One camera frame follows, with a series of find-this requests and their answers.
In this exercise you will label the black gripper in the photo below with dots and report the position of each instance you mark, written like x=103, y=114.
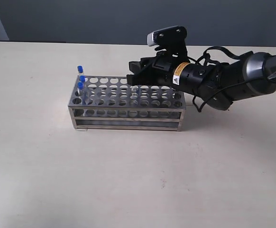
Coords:
x=163, y=70

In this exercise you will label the blue-capped test tube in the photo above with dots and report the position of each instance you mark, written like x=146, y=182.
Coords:
x=82, y=88
x=134, y=92
x=85, y=101
x=80, y=71

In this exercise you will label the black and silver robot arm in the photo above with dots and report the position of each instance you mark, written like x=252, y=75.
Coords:
x=218, y=84

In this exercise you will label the stainless steel test tube rack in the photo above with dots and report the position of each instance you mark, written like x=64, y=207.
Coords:
x=110, y=106

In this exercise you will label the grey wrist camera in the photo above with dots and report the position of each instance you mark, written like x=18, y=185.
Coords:
x=166, y=36

